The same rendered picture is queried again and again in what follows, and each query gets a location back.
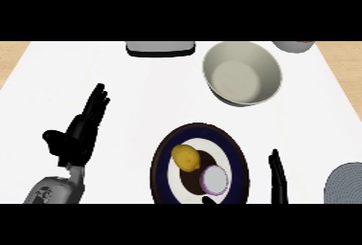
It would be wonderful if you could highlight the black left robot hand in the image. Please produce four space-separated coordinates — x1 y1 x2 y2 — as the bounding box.
41 82 112 168

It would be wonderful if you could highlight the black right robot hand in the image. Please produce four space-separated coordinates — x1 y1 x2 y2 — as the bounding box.
200 148 289 205

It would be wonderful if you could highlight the purple rimmed can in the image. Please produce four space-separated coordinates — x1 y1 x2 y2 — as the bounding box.
197 164 230 196

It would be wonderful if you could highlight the dark blue rimmed plate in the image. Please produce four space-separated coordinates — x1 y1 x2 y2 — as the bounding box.
147 122 249 205

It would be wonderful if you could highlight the pale grey bowl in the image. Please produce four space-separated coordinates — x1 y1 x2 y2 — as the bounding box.
202 41 282 107

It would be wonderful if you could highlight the grey round ribbed mat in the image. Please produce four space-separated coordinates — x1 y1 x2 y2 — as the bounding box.
322 162 362 205

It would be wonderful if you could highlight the yellow lemon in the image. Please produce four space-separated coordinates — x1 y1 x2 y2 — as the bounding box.
169 144 202 173

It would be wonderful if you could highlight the grey and black appliance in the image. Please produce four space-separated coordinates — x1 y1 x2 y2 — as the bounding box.
124 41 196 58

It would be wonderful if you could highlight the pale grey round container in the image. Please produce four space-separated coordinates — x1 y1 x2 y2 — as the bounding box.
271 41 316 55

